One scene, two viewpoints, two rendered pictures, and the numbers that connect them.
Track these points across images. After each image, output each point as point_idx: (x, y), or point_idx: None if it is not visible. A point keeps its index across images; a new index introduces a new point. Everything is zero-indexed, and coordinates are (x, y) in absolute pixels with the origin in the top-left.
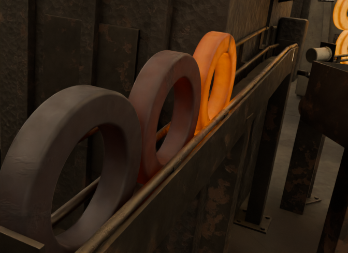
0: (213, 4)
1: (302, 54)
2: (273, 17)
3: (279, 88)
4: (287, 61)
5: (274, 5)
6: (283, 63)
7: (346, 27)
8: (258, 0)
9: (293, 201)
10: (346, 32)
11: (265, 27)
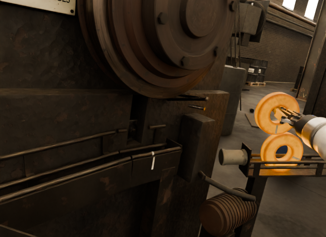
0: None
1: (208, 154)
2: (156, 116)
3: (151, 192)
4: (117, 174)
5: (154, 105)
6: (89, 181)
7: (271, 131)
8: (76, 106)
9: None
10: (273, 136)
11: (118, 130)
